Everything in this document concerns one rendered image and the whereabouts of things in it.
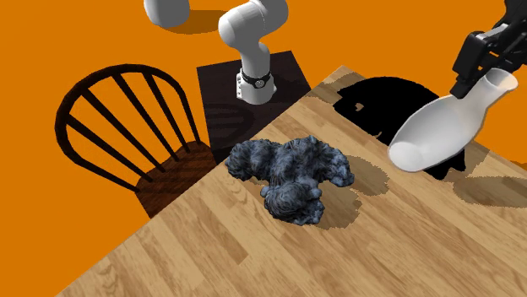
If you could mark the dark robot stand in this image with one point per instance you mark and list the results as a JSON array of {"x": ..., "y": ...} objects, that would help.
[{"x": 222, "y": 123}]

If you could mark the grey fluffy plush toy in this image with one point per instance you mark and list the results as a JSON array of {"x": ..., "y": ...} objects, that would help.
[{"x": 292, "y": 172}]

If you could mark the dark wooden spindle chair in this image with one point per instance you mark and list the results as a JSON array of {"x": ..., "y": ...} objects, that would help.
[{"x": 173, "y": 174}]

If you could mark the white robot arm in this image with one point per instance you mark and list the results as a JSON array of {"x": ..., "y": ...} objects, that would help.
[{"x": 252, "y": 53}]

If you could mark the white vase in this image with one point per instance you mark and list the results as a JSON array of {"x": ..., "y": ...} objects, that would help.
[{"x": 436, "y": 131}]

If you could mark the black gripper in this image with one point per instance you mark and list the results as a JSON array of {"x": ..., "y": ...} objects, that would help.
[{"x": 516, "y": 14}]

